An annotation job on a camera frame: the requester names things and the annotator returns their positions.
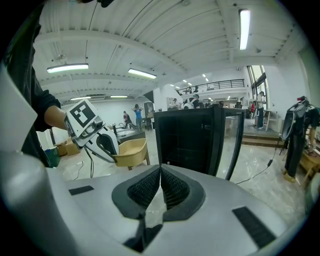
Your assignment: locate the yellow item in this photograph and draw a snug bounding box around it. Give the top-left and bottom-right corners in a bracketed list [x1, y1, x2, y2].
[111, 137, 148, 168]

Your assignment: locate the green bin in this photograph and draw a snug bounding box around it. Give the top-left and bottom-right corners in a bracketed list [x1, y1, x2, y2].
[44, 146, 61, 168]

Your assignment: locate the black power cable with adapter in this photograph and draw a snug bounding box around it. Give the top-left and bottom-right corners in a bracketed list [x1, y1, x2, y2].
[235, 138, 281, 185]

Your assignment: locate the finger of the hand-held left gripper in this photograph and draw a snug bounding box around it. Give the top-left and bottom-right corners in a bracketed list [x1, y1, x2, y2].
[87, 126, 120, 164]

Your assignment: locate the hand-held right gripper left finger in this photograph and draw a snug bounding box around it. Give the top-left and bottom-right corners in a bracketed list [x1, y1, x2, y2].
[64, 163, 163, 254]

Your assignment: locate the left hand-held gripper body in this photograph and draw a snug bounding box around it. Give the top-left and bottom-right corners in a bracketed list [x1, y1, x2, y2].
[63, 98, 106, 149]

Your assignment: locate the white desk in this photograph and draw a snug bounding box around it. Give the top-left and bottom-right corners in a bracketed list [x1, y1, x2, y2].
[262, 109, 279, 131]

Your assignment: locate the tall glass window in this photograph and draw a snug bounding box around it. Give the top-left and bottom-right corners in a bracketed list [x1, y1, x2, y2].
[246, 65, 269, 111]

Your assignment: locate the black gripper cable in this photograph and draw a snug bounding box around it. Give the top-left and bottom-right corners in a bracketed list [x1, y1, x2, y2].
[83, 146, 95, 179]

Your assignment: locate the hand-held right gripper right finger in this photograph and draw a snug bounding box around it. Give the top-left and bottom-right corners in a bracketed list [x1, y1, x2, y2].
[160, 163, 288, 256]

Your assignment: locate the person in black sleeve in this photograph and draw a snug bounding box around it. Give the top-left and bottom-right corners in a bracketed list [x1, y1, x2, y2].
[3, 0, 63, 169]

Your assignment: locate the black mini fridge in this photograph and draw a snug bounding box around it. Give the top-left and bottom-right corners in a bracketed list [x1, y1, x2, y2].
[153, 106, 245, 181]

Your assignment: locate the wooden step platform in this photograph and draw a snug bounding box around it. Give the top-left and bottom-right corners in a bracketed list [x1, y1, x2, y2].
[241, 131, 286, 149]

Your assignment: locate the black mezzanine railing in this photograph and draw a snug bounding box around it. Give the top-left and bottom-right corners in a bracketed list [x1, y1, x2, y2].
[177, 78, 246, 96]

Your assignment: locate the black floor cable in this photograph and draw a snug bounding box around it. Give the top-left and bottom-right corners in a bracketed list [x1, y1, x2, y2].
[71, 161, 85, 181]

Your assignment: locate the wooden coffee table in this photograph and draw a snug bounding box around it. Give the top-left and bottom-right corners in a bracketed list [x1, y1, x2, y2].
[298, 149, 320, 187]

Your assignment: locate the cardboard box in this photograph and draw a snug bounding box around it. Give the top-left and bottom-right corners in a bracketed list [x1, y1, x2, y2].
[65, 139, 81, 156]
[55, 141, 68, 157]

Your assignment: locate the person's left forearm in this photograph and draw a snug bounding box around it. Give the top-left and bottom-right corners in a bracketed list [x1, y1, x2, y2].
[44, 105, 68, 131]

